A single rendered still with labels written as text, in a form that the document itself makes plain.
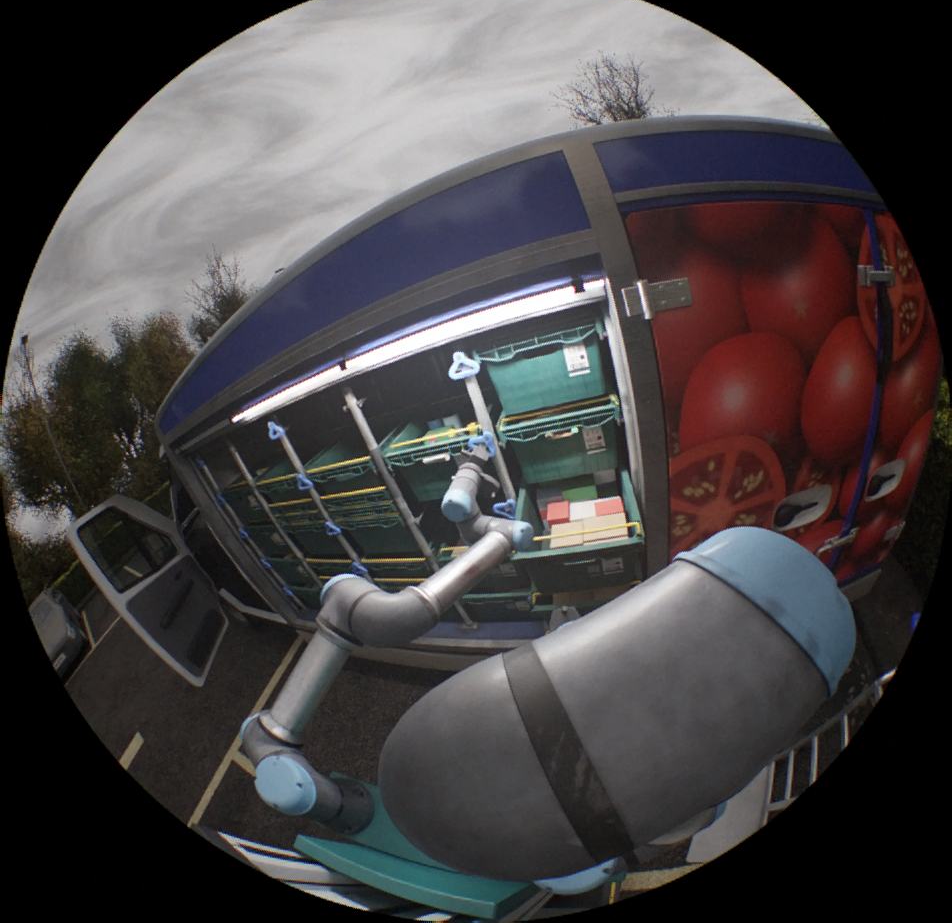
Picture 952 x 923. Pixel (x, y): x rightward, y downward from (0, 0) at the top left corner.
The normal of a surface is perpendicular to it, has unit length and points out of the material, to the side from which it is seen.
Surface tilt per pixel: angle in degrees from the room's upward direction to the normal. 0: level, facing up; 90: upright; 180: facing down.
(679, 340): 90
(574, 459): 92
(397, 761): 39
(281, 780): 7
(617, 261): 90
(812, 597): 22
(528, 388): 94
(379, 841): 0
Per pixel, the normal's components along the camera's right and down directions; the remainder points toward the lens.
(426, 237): -0.22, 0.47
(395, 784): -0.83, -0.40
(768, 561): -0.29, -0.89
